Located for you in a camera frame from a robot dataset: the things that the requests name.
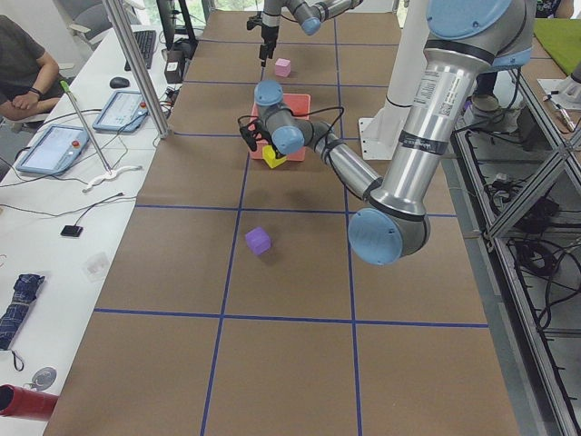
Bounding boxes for pink foam block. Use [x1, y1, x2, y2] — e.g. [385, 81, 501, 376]
[274, 58, 291, 77]

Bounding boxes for teach pendant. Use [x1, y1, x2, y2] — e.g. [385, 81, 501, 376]
[93, 90, 148, 134]
[15, 124, 89, 175]

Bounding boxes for aluminium frame post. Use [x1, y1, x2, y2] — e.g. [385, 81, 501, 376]
[103, 0, 170, 139]

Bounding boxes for yellow foam block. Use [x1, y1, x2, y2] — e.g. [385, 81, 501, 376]
[261, 144, 288, 169]

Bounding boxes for pink plastic bin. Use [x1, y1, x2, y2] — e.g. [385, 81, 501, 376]
[250, 93, 310, 162]

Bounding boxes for near teach pendant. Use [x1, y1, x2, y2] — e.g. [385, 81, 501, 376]
[15, 124, 89, 175]

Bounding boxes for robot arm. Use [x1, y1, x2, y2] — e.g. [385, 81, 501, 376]
[239, 1, 536, 265]
[246, 0, 362, 68]

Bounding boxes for black keyboard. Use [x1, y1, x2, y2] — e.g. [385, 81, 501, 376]
[133, 30, 157, 69]

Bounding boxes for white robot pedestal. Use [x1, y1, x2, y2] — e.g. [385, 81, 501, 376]
[359, 0, 429, 161]

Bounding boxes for small black puck device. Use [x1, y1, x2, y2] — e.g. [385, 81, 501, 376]
[60, 224, 84, 238]

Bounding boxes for folded blue umbrella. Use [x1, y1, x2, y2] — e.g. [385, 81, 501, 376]
[1, 273, 45, 351]

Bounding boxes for black monitor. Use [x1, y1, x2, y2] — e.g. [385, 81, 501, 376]
[156, 0, 198, 58]

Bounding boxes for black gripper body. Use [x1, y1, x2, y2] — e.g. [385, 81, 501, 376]
[239, 118, 272, 150]
[246, 12, 279, 45]

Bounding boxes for black box with label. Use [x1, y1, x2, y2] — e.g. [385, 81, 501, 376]
[164, 50, 185, 84]

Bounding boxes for red cylinder bottle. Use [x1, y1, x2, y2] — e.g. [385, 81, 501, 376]
[1, 384, 59, 421]

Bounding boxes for purple foam block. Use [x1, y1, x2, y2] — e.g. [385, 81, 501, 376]
[245, 227, 271, 256]

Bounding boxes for seated person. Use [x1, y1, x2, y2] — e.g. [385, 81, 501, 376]
[1, 15, 64, 121]

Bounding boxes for far teach pendant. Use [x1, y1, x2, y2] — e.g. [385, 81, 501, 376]
[93, 90, 148, 134]

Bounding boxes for metal rod with green tip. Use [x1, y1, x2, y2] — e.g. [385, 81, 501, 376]
[59, 80, 113, 176]

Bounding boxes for black computer mouse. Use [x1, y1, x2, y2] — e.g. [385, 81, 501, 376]
[109, 76, 130, 89]

